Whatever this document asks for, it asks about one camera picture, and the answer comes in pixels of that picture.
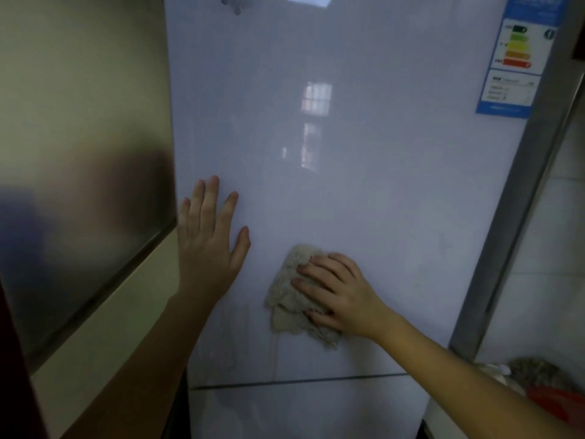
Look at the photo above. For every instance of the blue energy label sticker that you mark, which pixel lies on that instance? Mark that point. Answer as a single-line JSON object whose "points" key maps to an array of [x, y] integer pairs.
{"points": [[518, 54]]}

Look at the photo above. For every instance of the grey fluffy item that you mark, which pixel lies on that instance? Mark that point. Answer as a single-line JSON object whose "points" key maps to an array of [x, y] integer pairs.
{"points": [[537, 372]]}

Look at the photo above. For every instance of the person's left thumb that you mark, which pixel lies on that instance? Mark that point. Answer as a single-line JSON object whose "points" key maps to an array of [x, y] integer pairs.
{"points": [[241, 249]]}

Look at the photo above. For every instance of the red plastic item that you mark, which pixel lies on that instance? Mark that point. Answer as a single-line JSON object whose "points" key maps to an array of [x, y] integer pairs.
{"points": [[560, 402]]}

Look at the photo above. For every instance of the person's right little finger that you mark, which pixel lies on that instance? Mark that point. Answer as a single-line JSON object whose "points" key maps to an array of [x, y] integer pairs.
{"points": [[320, 319]]}

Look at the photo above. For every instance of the white plastic bag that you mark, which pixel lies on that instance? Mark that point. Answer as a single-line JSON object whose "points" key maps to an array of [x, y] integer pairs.
{"points": [[500, 377]]}

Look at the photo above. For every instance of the person's right hand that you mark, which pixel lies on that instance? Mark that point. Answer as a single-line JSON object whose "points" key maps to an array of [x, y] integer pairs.
{"points": [[347, 297]]}

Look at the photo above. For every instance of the person's right forearm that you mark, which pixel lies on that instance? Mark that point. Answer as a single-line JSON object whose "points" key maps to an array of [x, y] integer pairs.
{"points": [[466, 384]]}

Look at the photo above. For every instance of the person's left middle finger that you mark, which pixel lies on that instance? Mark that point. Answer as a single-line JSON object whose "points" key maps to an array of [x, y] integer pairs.
{"points": [[209, 203]]}

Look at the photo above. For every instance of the person's left forearm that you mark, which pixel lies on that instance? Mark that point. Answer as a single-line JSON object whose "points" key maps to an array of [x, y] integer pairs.
{"points": [[151, 361]]}

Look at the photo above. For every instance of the stainless steel cabinet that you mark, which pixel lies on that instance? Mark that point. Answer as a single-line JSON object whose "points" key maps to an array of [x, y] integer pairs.
{"points": [[77, 155]]}

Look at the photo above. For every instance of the beige cleaning cloth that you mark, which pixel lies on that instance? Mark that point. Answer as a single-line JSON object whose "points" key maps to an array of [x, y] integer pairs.
{"points": [[285, 301]]}

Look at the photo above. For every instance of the person's right middle finger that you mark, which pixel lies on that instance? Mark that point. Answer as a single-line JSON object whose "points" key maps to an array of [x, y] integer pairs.
{"points": [[317, 274]]}

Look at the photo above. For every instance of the white glossy refrigerator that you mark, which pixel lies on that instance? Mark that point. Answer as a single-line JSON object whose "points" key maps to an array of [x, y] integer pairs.
{"points": [[356, 178]]}

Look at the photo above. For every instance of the person's left little finger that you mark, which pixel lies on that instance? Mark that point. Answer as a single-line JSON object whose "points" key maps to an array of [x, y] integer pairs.
{"points": [[183, 217]]}

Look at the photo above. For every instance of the person's left hand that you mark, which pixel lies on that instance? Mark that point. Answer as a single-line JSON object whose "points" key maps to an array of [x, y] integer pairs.
{"points": [[205, 255]]}

